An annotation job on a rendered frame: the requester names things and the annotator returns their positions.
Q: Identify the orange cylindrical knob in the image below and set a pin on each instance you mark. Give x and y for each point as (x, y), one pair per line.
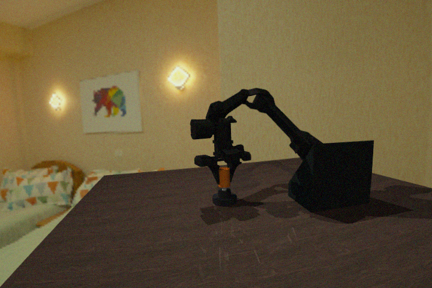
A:
(224, 174)

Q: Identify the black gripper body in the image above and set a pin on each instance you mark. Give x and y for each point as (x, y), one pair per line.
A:
(205, 160)

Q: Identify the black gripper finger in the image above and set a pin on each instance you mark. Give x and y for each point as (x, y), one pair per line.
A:
(215, 172)
(233, 167)

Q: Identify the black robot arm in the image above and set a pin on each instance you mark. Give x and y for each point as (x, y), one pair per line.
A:
(216, 124)

